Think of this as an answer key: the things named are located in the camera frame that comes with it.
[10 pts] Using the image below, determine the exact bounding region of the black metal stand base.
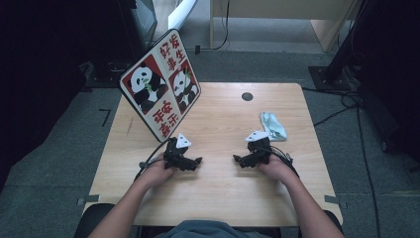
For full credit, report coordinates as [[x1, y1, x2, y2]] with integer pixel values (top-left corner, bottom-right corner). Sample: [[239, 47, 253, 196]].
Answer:
[[307, 64, 352, 92], [93, 60, 128, 89]]

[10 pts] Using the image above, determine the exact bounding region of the hand-held gripper black cable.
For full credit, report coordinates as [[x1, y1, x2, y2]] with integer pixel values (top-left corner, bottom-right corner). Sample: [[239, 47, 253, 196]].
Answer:
[[268, 145, 301, 179], [133, 140, 171, 182]]

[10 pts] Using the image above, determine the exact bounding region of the person's right hand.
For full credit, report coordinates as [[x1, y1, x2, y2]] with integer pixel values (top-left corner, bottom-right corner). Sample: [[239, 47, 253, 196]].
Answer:
[[259, 154, 297, 184]]

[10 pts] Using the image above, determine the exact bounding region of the black floor cable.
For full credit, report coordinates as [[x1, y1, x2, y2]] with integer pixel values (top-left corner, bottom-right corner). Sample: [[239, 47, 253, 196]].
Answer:
[[301, 86, 382, 238]]

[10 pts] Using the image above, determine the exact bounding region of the grey tape strip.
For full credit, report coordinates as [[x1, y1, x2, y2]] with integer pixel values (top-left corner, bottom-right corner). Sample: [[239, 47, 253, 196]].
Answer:
[[324, 194, 348, 210], [76, 194, 101, 206]]

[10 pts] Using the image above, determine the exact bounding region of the light blue cleaning cloth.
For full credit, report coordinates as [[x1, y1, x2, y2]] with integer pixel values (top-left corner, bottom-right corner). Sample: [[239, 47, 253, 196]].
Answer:
[[260, 111, 288, 143]]

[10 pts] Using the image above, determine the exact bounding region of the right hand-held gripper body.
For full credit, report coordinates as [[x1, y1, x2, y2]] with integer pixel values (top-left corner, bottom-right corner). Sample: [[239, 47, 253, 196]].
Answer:
[[242, 130, 274, 169]]

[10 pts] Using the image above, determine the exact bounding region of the dark curtain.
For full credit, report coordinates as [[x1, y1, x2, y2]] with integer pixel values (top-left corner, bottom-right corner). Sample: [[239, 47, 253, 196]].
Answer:
[[0, 0, 140, 194], [346, 0, 420, 163]]

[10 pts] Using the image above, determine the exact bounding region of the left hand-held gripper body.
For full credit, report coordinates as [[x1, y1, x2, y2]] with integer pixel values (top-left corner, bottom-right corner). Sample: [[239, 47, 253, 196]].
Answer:
[[162, 132, 196, 173]]

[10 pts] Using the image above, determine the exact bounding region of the light wooden cabinet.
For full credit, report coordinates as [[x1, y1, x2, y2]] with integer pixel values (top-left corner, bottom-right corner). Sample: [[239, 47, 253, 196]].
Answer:
[[209, 0, 363, 54]]

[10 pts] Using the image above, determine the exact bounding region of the person's blue-grey shirt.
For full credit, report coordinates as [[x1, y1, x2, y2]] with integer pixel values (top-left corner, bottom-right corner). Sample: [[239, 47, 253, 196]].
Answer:
[[157, 219, 271, 238]]

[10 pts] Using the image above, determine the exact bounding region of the dark monitor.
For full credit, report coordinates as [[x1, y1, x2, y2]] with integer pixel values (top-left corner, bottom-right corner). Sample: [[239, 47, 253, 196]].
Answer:
[[130, 0, 158, 44]]

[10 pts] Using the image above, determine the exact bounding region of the hanging black cable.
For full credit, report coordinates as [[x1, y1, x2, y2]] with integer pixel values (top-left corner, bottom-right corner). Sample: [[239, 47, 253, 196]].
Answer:
[[194, 0, 231, 56]]

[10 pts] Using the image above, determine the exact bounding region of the white panel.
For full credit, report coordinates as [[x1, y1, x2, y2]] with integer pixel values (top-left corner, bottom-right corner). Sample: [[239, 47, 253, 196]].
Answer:
[[167, 0, 198, 32]]

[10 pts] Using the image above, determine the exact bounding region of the left hand-held gripper black cable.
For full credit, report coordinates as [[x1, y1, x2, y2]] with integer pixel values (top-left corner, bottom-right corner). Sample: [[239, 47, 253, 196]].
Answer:
[[133, 140, 171, 182]]

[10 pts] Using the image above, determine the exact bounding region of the person's left hand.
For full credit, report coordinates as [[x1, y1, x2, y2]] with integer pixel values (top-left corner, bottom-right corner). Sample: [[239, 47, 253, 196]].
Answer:
[[141, 158, 178, 190]]

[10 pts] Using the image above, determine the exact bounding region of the right hand-held gripper black cable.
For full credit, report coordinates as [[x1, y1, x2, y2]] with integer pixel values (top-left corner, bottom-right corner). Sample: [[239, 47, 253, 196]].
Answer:
[[268, 145, 301, 179]]

